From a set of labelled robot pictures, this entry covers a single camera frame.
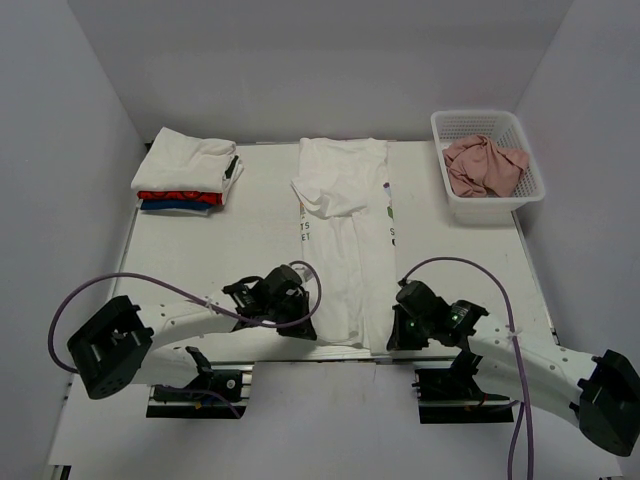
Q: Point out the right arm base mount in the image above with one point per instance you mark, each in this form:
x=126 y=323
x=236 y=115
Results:
x=448 y=394

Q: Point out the white t-shirt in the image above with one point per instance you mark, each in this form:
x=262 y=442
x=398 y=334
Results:
x=347 y=235
x=177 y=162

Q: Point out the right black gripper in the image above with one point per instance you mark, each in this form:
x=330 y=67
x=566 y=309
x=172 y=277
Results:
x=400 y=341

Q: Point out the white plastic basket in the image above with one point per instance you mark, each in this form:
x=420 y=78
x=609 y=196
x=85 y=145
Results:
x=501 y=127

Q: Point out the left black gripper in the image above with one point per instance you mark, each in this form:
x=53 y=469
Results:
x=303 y=330

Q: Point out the folded blue t-shirt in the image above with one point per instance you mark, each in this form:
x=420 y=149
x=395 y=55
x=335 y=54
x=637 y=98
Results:
x=176 y=206

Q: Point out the pink crumpled t-shirt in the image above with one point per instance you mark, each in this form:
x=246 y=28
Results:
x=478 y=168

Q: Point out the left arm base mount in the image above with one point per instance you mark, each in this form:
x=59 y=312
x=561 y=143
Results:
x=209 y=393

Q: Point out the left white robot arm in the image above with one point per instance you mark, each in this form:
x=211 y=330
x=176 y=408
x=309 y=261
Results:
x=124 y=343

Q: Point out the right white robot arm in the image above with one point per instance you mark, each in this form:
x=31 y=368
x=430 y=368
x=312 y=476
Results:
x=598 y=394

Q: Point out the folded red t-shirt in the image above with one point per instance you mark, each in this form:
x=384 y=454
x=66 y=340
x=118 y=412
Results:
x=210 y=198

